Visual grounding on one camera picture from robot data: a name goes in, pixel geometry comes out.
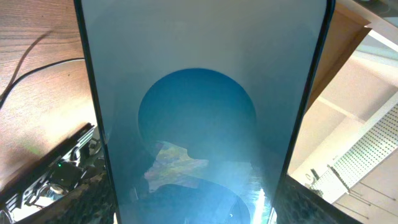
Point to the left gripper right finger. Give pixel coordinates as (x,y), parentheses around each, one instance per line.
(296,204)

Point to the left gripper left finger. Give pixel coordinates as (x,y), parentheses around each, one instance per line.
(90,203)

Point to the blue screen smartphone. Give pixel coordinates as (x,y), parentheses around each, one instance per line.
(199,102)

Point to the white perforated metal panel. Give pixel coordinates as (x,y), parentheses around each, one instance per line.
(373,144)

